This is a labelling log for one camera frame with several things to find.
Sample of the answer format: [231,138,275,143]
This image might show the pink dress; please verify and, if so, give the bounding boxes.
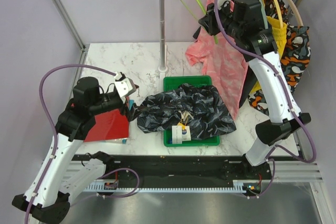
[185,0,250,125]

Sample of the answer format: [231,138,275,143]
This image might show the red folder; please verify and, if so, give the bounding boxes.
[84,110,129,144]

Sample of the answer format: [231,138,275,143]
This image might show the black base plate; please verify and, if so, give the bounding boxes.
[70,155,274,189]

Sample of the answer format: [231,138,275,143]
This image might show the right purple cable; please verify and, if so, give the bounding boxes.
[214,0,317,163]

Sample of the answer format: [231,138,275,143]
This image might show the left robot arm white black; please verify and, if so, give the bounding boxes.
[12,76,138,223]

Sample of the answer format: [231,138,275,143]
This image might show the camouflage patterned shorts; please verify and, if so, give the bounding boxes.
[248,0,311,116]

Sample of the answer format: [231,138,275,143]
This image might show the white cable duct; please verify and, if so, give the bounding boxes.
[83,180,261,194]

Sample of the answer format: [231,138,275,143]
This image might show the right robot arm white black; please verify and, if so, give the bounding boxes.
[198,0,316,166]

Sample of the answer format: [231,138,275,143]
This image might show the aluminium frame post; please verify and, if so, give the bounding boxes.
[36,0,87,51]

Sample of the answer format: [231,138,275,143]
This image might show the green plastic tray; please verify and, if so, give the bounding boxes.
[163,76,220,147]

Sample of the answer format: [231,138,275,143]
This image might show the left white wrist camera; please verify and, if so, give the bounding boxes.
[114,72,139,98]

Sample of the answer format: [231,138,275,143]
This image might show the dark navy garment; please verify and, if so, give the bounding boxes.
[193,0,266,104]

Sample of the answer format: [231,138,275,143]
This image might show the yellow shorts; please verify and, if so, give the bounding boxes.
[246,0,288,93]

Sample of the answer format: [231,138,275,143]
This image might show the white blue price tag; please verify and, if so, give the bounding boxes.
[172,124,191,144]

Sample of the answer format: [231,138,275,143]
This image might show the dark patterned shorts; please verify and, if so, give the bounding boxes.
[137,83,236,141]

